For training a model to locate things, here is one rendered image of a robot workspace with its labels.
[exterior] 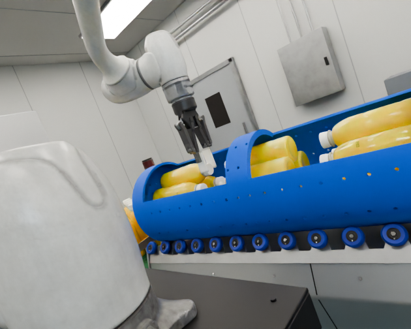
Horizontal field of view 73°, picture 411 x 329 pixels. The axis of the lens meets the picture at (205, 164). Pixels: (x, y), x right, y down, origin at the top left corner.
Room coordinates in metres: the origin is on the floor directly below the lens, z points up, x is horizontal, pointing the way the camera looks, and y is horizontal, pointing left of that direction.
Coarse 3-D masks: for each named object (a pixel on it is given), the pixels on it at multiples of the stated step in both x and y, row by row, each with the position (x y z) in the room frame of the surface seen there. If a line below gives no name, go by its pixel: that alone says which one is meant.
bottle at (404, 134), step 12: (384, 132) 0.53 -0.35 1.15; (396, 132) 0.51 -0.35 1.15; (408, 132) 0.50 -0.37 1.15; (348, 144) 0.56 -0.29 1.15; (360, 144) 0.54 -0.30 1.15; (372, 144) 0.53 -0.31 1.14; (384, 144) 0.51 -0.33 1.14; (396, 144) 0.50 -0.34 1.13; (336, 156) 0.58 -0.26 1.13; (348, 156) 0.55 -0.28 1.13
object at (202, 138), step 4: (196, 116) 0.89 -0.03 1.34; (196, 120) 0.89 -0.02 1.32; (200, 124) 0.90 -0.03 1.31; (196, 128) 0.90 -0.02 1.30; (200, 128) 0.90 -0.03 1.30; (196, 132) 0.90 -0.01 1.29; (200, 132) 0.90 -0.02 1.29; (200, 136) 0.90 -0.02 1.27; (204, 136) 0.90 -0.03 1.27; (200, 140) 0.91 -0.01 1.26; (204, 140) 0.90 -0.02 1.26; (208, 144) 0.90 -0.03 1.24
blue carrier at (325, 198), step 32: (288, 128) 0.78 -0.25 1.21; (320, 128) 0.75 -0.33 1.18; (192, 160) 1.01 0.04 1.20; (224, 160) 0.97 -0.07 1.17; (352, 160) 0.50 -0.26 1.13; (384, 160) 0.47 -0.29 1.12; (192, 192) 0.76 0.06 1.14; (224, 192) 0.69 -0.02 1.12; (256, 192) 0.63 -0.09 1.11; (288, 192) 0.58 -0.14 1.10; (320, 192) 0.54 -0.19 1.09; (352, 192) 0.51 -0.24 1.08; (384, 192) 0.48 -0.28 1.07; (160, 224) 0.86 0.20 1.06; (192, 224) 0.78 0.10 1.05; (224, 224) 0.72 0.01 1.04; (256, 224) 0.67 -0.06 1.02; (288, 224) 0.63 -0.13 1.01; (320, 224) 0.59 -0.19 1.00; (352, 224) 0.56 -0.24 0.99; (384, 224) 0.54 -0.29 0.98
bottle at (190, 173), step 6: (180, 168) 0.95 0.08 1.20; (186, 168) 0.92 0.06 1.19; (192, 168) 0.90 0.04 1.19; (198, 168) 0.90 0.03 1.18; (168, 174) 0.97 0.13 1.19; (174, 174) 0.95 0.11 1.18; (180, 174) 0.93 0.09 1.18; (186, 174) 0.91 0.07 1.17; (192, 174) 0.89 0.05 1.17; (198, 174) 0.89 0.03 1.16; (162, 180) 0.98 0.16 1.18; (168, 180) 0.96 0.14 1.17; (174, 180) 0.94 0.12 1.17; (180, 180) 0.93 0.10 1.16; (186, 180) 0.91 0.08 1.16; (192, 180) 0.90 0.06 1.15; (198, 180) 0.90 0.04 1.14; (162, 186) 0.98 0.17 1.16; (168, 186) 0.97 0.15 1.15
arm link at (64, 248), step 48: (48, 144) 0.32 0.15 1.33; (0, 192) 0.27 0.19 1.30; (48, 192) 0.28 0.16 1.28; (96, 192) 0.32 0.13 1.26; (0, 240) 0.26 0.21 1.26; (48, 240) 0.27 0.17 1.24; (96, 240) 0.29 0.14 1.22; (0, 288) 0.26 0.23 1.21; (48, 288) 0.26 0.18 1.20; (96, 288) 0.28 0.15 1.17; (144, 288) 0.33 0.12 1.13
